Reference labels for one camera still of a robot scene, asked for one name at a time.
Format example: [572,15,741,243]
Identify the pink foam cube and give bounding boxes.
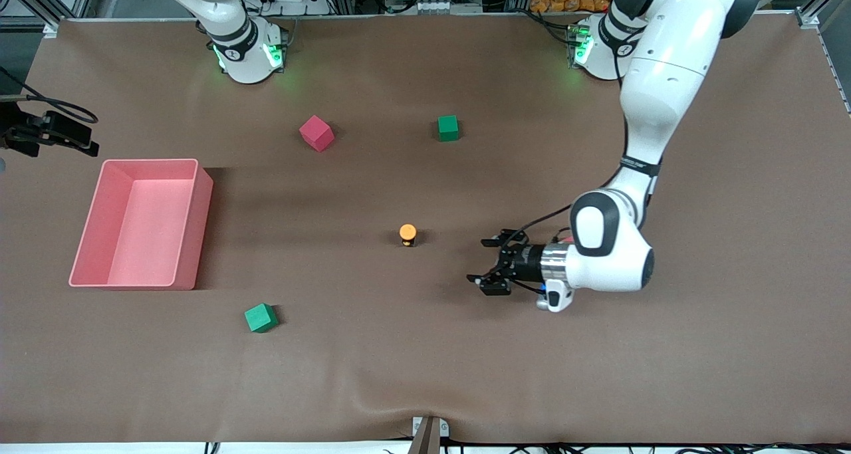
[299,115,335,153]

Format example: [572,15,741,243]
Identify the brown table cover sheet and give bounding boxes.
[0,12,851,445]

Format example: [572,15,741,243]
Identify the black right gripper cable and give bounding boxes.
[0,68,99,124]

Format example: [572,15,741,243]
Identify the pink plastic bin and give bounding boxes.
[68,159,214,290]

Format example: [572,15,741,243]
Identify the metal table edge bracket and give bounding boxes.
[411,415,450,454]

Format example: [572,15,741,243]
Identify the white terminal block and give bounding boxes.
[416,0,483,15]

